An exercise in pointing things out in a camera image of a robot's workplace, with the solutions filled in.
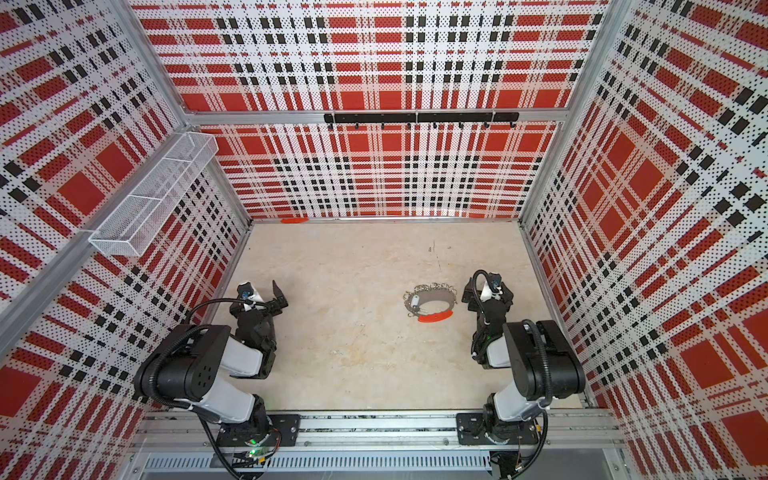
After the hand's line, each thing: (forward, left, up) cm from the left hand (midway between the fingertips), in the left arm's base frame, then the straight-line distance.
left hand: (261, 287), depth 88 cm
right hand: (+2, -69, -1) cm, 69 cm away
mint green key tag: (+3, -47, -11) cm, 48 cm away
